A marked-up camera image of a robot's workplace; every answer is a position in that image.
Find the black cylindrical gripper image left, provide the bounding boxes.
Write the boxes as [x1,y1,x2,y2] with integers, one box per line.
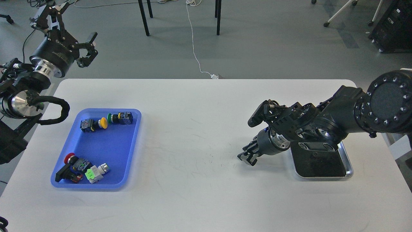
[30,0,98,78]

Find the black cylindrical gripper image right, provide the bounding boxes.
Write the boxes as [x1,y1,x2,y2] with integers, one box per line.
[237,128,290,166]

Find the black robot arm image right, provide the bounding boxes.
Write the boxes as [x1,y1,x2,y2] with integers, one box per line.
[237,69,412,166]

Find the silver metal tray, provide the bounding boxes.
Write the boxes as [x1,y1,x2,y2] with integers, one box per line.
[290,142,353,181]

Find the blue plastic tray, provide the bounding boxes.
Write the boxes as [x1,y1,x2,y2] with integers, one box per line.
[50,108,142,189]

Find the black chair legs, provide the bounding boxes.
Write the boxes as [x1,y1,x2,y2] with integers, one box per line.
[137,0,222,37]

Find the red emergency stop button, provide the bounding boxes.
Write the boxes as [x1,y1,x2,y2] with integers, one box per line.
[64,152,93,174]

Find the silver button with green block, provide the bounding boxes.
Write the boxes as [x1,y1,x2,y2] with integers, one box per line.
[85,163,110,184]

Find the white rolling stand base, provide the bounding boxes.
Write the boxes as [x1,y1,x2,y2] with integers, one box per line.
[311,0,385,27]

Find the black equipment case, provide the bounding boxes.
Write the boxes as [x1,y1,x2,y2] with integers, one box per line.
[369,0,412,53]

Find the black cable on floor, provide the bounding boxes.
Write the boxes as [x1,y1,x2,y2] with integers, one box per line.
[19,0,76,65]

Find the white cable on floor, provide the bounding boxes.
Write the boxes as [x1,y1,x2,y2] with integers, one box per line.
[186,0,219,80]

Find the yellow push button switch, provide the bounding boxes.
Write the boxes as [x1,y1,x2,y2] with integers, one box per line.
[80,117,108,132]

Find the green push button switch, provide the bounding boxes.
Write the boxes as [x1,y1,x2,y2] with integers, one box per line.
[107,111,133,125]

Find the black switch with red tab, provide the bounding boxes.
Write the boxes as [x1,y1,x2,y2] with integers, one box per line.
[55,164,83,184]

